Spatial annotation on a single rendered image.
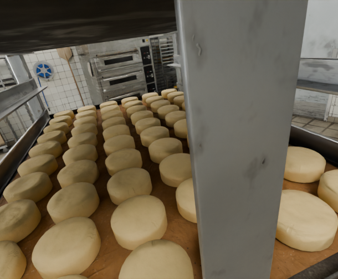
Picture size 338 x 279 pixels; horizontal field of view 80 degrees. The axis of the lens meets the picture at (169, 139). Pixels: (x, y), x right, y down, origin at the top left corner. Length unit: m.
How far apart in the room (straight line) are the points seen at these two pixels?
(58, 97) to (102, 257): 5.58
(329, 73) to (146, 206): 0.24
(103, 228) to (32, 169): 0.16
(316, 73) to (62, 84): 5.58
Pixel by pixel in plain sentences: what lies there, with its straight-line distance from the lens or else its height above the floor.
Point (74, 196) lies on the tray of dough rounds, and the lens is 0.25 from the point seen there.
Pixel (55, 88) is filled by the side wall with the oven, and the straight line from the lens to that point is 5.70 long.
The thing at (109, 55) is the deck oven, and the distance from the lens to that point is 4.94.
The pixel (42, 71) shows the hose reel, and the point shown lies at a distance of 5.52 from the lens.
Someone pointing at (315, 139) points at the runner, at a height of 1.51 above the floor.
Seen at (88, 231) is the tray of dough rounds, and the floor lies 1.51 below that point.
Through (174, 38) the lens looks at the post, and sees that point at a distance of 0.69.
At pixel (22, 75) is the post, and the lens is 0.67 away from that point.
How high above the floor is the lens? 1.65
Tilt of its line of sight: 26 degrees down
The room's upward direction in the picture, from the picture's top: 9 degrees counter-clockwise
